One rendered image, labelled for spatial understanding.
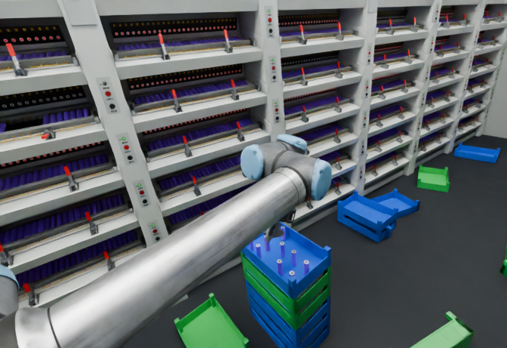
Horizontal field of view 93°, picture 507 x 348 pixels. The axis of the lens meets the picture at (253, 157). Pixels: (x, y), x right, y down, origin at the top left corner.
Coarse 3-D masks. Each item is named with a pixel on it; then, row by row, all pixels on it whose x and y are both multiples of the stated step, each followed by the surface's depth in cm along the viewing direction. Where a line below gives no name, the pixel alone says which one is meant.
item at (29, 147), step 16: (0, 112) 83; (16, 112) 86; (96, 112) 89; (80, 128) 85; (96, 128) 86; (0, 144) 76; (16, 144) 77; (32, 144) 77; (48, 144) 80; (64, 144) 82; (80, 144) 85; (0, 160) 75; (16, 160) 77
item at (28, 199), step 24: (96, 144) 100; (0, 168) 88; (24, 168) 91; (48, 168) 92; (72, 168) 94; (96, 168) 94; (0, 192) 82; (24, 192) 85; (48, 192) 86; (72, 192) 87; (96, 192) 91; (0, 216) 78; (24, 216) 82
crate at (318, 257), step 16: (256, 240) 103; (272, 240) 102; (288, 240) 101; (304, 240) 95; (256, 256) 89; (272, 256) 94; (288, 256) 93; (304, 256) 93; (320, 256) 91; (272, 272) 82; (288, 272) 87; (320, 272) 84; (288, 288) 77; (304, 288) 80
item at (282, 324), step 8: (248, 288) 106; (256, 296) 102; (264, 304) 98; (328, 304) 95; (272, 312) 94; (320, 312) 92; (280, 320) 90; (312, 320) 90; (288, 328) 87; (304, 328) 87; (288, 336) 89; (296, 336) 85; (304, 336) 89; (296, 344) 87
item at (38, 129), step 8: (72, 120) 85; (80, 120) 85; (88, 120) 87; (24, 128) 79; (32, 128) 80; (40, 128) 80; (56, 128) 83; (0, 136) 76; (8, 136) 77; (16, 136) 78; (32, 136) 79
